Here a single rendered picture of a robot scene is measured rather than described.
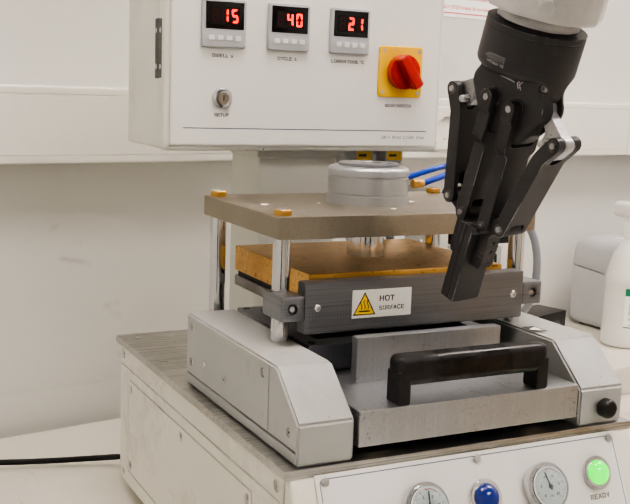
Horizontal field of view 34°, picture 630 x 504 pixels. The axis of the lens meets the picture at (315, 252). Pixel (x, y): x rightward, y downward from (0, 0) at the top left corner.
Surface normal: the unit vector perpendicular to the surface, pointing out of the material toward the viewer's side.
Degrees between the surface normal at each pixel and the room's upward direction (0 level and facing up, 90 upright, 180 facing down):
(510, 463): 65
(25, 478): 0
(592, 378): 41
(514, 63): 103
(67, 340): 90
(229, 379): 90
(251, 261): 90
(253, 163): 90
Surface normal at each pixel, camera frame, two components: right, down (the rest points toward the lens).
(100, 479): 0.04, -0.99
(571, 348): 0.32, -0.65
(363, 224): 0.45, 0.15
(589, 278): -0.86, 0.06
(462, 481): 0.42, -0.28
